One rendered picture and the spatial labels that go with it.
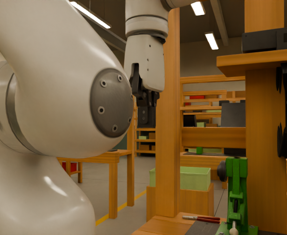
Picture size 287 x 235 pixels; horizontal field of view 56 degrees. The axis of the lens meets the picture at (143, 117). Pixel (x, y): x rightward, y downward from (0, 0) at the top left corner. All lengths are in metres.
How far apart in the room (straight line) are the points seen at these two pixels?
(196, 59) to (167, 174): 10.14
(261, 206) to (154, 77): 0.80
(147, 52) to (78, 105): 0.28
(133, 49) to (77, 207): 0.30
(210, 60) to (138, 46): 10.66
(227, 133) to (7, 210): 1.03
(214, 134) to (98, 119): 1.02
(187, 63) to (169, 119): 10.12
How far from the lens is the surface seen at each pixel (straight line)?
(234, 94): 7.74
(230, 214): 0.98
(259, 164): 1.15
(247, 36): 1.12
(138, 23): 0.53
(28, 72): 0.25
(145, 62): 0.49
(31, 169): 0.37
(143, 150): 10.87
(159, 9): 0.54
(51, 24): 0.27
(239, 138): 1.23
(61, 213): 0.32
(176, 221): 1.23
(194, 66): 11.21
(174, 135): 1.21
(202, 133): 1.26
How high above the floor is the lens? 1.29
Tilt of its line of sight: 2 degrees up
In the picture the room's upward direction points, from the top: straight up
